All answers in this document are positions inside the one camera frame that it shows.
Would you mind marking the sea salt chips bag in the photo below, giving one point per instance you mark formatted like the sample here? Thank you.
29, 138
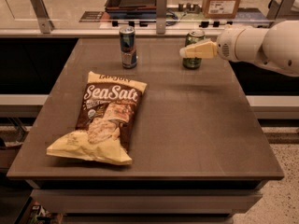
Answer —
105, 121

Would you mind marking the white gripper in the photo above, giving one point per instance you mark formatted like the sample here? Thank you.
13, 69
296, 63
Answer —
225, 46

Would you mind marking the middle metal glass bracket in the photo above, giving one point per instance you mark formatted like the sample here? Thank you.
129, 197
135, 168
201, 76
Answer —
161, 7

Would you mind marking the green soda can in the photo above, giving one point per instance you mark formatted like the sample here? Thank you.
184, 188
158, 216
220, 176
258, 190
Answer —
193, 37

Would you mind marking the blue silver energy drink can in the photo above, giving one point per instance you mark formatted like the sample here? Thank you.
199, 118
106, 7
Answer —
128, 47

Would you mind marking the left metal glass bracket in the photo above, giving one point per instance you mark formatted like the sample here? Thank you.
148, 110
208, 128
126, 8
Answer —
43, 19

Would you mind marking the metal glass bracket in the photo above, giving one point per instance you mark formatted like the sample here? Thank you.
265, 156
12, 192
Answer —
43, 19
281, 11
161, 7

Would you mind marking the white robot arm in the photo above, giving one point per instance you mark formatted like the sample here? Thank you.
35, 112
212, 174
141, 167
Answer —
275, 49

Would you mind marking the cardboard box with label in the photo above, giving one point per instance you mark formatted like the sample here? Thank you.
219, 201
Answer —
220, 9

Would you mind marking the right metal glass bracket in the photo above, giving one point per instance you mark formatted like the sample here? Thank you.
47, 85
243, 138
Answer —
281, 11

